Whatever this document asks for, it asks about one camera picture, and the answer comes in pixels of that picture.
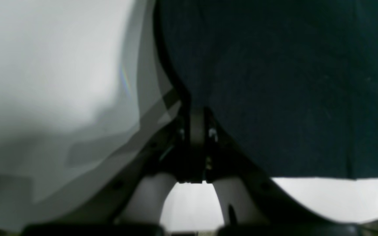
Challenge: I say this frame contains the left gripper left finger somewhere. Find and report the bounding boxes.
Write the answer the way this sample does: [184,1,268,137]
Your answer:
[61,109,206,232]

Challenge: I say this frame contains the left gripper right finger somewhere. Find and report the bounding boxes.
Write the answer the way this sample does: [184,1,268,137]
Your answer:
[204,108,340,236]

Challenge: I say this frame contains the black T-shirt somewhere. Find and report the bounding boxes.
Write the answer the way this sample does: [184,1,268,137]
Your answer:
[156,0,378,179]

